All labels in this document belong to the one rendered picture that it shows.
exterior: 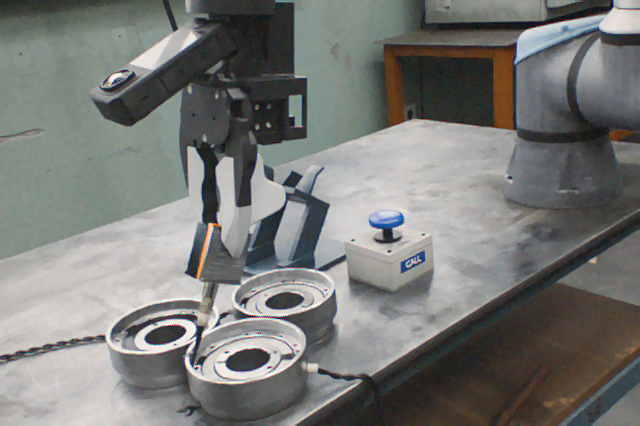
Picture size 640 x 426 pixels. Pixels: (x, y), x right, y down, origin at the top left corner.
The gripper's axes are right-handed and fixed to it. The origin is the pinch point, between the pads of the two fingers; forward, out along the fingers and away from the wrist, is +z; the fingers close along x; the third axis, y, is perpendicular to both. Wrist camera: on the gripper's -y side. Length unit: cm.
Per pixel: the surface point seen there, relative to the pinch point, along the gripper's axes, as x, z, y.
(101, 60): 165, -3, 66
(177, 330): 7.8, 11.2, 0.1
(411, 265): -0.6, 7.7, 24.6
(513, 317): 13, 30, 65
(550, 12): 103, -18, 209
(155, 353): 2.6, 10.1, -5.0
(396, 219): 1.3, 2.8, 23.9
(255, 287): 7.8, 9.1, 9.5
